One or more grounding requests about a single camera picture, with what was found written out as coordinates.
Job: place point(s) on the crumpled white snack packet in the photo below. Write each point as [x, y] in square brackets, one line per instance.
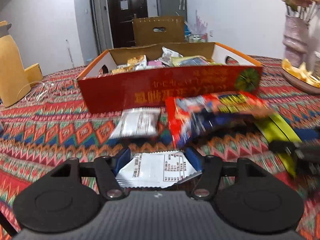
[170, 55]

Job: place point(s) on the orange-edged cardboard box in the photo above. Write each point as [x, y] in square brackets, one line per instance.
[150, 90]

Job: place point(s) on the white printed snack packet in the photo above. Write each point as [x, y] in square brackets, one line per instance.
[137, 125]
[155, 170]

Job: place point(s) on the pink snack packet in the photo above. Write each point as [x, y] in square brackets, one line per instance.
[155, 63]

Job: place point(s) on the brown cardboard carton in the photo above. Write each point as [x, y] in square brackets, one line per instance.
[150, 37]

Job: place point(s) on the patterned tablecloth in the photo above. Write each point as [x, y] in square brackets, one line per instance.
[62, 120]

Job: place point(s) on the pink vase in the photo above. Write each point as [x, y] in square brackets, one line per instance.
[296, 42]

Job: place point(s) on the yellow and blue snack packet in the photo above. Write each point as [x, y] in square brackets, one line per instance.
[192, 60]

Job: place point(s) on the pile of yellow chips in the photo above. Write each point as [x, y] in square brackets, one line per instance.
[303, 73]

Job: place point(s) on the white door notice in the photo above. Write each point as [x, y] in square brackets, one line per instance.
[124, 4]

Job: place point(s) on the orange and white snack packet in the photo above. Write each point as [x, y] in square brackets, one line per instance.
[122, 70]
[136, 62]

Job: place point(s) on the cluttered storage rack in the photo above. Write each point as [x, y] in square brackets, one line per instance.
[197, 38]

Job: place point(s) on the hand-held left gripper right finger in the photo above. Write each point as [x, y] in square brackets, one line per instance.
[193, 158]

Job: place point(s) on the dark interior door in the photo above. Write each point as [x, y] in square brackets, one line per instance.
[95, 20]

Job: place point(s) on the red snack bag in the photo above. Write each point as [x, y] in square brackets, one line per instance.
[190, 120]

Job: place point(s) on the yellow thermos jug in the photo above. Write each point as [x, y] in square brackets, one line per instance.
[12, 75]

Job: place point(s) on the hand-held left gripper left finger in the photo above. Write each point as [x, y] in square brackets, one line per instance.
[122, 160]

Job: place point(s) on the bowl of chips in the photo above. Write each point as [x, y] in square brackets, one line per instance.
[297, 85]

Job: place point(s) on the yellow-green packet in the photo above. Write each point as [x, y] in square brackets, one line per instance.
[277, 132]

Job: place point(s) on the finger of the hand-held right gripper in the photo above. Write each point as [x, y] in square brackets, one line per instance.
[285, 146]

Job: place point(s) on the dark entrance door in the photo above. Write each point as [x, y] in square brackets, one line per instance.
[125, 22]

